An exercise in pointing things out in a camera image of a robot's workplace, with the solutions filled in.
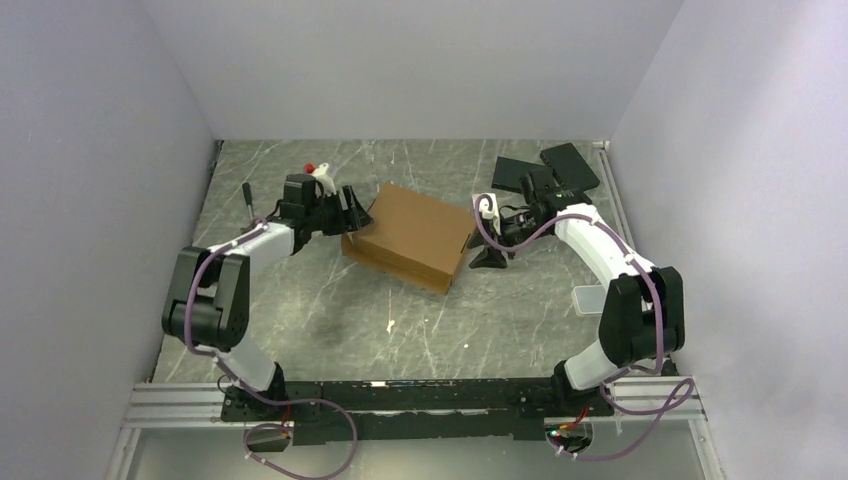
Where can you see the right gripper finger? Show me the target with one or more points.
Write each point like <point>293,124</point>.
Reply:
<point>489,258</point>
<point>480,238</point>

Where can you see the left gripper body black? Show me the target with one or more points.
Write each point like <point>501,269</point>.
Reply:
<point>328,215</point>

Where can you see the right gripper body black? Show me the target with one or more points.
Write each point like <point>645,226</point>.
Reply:
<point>516,230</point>

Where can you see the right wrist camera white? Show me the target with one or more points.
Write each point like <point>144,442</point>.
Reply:
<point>487,210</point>

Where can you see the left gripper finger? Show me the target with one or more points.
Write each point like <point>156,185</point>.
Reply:
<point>351,203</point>
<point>358,220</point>

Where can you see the brown cardboard box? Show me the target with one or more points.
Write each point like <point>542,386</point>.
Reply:
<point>414,237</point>

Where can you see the black foam block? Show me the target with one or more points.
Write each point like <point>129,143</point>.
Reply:
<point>569,167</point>
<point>508,173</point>

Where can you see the white rectangular tray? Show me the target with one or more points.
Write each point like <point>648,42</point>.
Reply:
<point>588,300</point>

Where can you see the black foam block near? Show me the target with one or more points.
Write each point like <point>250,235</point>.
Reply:
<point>508,173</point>

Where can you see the black foam block far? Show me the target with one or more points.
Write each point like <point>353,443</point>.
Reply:
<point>569,167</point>

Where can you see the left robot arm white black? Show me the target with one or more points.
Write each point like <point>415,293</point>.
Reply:
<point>208,300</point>

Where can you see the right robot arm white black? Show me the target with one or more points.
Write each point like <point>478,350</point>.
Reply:
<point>642,318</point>

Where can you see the small black hammer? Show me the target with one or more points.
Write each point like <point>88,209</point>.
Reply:
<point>248,199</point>

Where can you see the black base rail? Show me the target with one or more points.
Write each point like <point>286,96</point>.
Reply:
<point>334,411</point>

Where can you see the aluminium frame rail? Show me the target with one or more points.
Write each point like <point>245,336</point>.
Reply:
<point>174,405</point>

